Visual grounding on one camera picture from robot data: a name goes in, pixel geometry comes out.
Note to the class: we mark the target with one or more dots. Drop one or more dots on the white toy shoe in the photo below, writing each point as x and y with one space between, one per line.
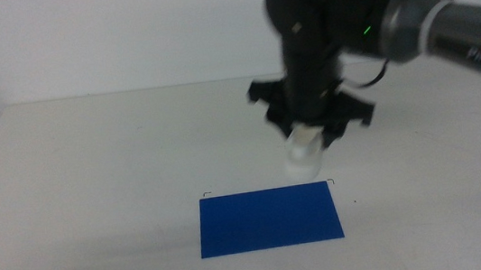
303 164

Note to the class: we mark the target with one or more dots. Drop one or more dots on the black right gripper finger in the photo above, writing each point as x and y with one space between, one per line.
281 126
335 134

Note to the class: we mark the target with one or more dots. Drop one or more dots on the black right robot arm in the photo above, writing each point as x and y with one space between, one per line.
460 32

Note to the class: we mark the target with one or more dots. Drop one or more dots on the blue rectangular mat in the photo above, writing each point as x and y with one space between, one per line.
268 219

